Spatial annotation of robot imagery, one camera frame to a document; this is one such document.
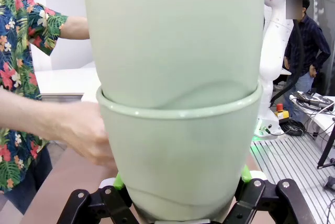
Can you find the pale green plastic cup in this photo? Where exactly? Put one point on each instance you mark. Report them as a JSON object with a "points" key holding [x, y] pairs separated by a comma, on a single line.
{"points": [[178, 156], [172, 38]]}

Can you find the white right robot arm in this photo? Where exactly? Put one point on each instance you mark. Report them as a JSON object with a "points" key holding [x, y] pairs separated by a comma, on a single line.
{"points": [[272, 51]]}

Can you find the person in floral shirt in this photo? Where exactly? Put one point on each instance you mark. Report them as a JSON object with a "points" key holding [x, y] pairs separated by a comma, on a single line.
{"points": [[15, 64]]}

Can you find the white side table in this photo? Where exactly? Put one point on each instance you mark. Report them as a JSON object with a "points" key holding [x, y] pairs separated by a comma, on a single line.
{"points": [[65, 80]]}

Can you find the person's right hand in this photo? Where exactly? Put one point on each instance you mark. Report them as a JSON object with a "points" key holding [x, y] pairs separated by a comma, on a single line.
{"points": [[83, 129]]}

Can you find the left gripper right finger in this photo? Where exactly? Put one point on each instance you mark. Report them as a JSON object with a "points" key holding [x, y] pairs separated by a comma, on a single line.
{"points": [[251, 197]]}

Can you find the person in blue jeans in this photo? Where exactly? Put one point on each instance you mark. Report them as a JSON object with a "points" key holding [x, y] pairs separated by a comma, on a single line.
{"points": [[34, 182]]}

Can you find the white equipment bench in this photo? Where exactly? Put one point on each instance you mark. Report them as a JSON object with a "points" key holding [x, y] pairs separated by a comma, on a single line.
{"points": [[325, 120]]}

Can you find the slotted aluminium base plate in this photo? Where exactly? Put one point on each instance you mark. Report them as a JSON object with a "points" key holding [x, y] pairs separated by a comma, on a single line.
{"points": [[293, 161]]}

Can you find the person's left forearm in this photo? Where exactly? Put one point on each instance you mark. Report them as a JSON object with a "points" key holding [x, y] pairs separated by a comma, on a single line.
{"points": [[76, 27]]}

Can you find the black stand foot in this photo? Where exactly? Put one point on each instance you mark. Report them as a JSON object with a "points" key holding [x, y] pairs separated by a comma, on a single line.
{"points": [[330, 183]]}

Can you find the yellow red emergency stop button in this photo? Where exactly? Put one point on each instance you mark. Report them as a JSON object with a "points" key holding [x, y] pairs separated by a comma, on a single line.
{"points": [[282, 115]]}

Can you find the black grey handheld controller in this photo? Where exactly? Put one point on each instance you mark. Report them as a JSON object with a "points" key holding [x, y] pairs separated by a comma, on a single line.
{"points": [[311, 101]]}

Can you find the person's right forearm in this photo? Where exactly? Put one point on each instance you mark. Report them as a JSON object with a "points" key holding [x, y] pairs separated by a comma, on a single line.
{"points": [[26, 114]]}

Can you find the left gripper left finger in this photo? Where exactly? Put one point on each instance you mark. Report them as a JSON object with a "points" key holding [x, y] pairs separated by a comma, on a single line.
{"points": [[110, 203]]}

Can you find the black slanted stand leg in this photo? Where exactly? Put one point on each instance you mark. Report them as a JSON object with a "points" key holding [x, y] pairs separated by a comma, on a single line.
{"points": [[327, 148]]}

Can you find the bystander in dark shirt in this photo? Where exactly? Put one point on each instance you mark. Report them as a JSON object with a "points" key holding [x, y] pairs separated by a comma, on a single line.
{"points": [[311, 43]]}

